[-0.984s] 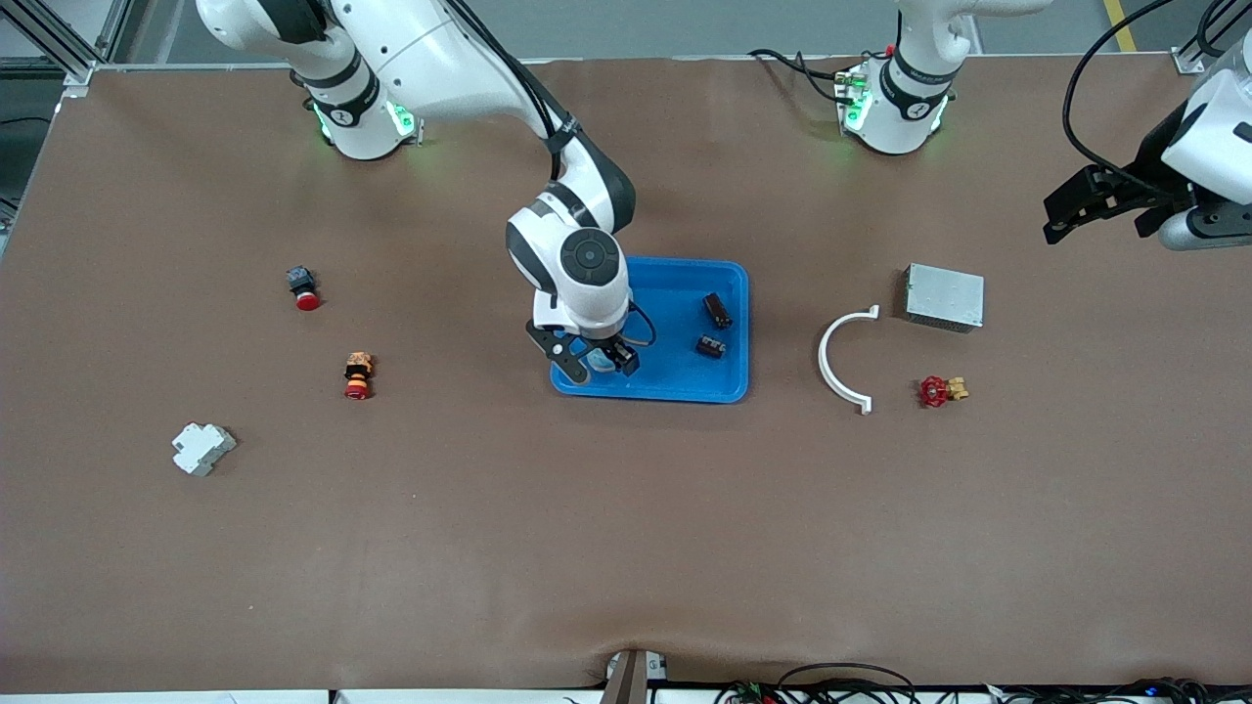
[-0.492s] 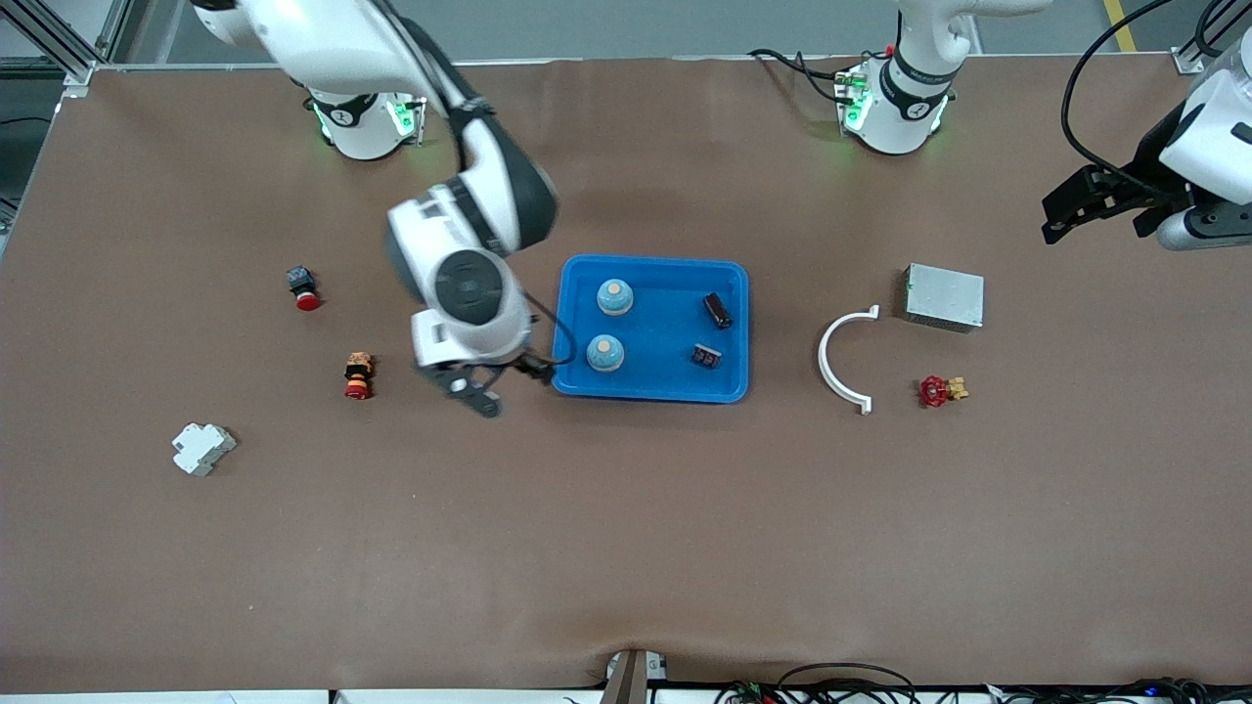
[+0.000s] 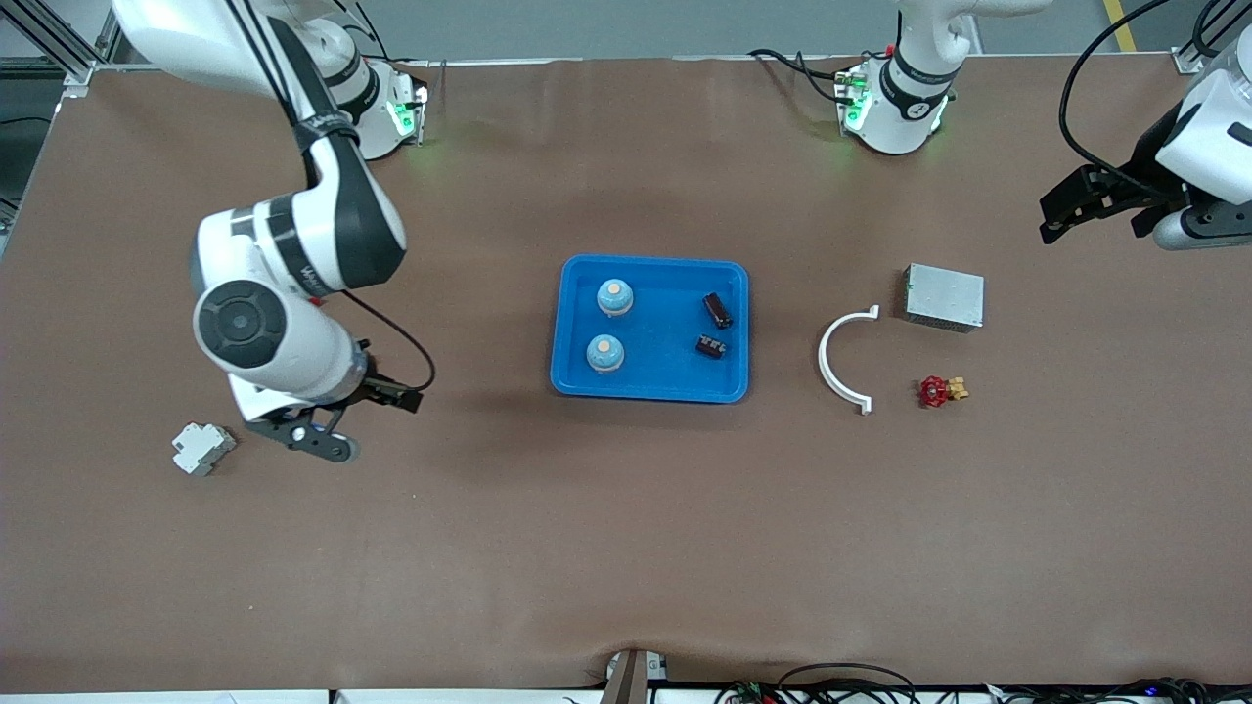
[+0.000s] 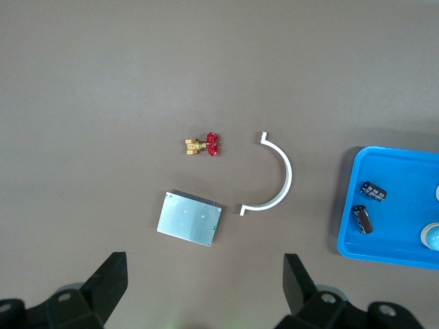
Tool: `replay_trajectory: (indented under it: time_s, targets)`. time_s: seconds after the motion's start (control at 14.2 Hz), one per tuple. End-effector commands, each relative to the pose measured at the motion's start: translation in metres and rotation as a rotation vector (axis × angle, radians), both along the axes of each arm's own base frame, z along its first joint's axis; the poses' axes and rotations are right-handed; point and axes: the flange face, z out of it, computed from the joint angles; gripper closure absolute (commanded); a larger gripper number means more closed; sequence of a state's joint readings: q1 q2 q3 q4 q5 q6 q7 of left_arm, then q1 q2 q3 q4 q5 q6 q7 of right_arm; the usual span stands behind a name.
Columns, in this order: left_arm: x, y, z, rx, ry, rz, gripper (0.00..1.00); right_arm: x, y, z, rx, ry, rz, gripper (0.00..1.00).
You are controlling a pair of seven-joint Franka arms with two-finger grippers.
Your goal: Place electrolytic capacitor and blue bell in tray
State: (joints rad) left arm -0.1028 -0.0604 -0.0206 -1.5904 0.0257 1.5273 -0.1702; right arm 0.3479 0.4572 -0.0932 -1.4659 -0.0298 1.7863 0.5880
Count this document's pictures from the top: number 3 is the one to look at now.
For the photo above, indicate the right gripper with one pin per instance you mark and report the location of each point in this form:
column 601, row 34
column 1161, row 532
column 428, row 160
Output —
column 373, row 389

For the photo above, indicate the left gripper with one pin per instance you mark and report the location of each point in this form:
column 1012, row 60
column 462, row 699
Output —
column 1146, row 172

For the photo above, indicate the light blue call bell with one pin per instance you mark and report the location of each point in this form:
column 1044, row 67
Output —
column 614, row 298
column 605, row 353

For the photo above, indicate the small black terminal block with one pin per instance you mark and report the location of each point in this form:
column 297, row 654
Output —
column 710, row 346

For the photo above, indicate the dark brown electrolytic capacitor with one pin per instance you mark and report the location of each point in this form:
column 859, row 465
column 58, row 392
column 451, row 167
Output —
column 718, row 311

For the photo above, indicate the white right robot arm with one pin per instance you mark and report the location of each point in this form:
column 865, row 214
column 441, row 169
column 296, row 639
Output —
column 176, row 39

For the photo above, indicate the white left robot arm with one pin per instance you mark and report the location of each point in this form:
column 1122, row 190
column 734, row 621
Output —
column 900, row 108

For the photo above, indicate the blue plastic tray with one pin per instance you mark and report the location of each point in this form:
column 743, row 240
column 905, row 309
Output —
column 665, row 376

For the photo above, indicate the silver metal power supply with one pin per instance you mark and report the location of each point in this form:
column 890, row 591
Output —
column 944, row 297

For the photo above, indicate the white circuit breaker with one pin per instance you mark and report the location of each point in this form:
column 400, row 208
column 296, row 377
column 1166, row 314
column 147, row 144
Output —
column 202, row 449

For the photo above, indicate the white curved pipe clamp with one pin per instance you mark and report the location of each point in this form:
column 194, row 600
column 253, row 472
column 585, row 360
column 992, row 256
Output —
column 822, row 360

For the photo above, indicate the white edge panel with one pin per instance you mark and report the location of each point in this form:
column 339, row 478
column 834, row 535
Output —
column 469, row 698
column 156, row 698

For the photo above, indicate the aluminium frame profile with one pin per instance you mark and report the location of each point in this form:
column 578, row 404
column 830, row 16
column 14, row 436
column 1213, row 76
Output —
column 1185, row 61
column 78, row 73

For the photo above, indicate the grey metal bracket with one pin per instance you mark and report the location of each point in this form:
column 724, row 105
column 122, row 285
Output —
column 631, row 680

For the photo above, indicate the grey table edge rail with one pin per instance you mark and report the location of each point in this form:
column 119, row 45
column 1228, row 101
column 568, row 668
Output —
column 636, row 60

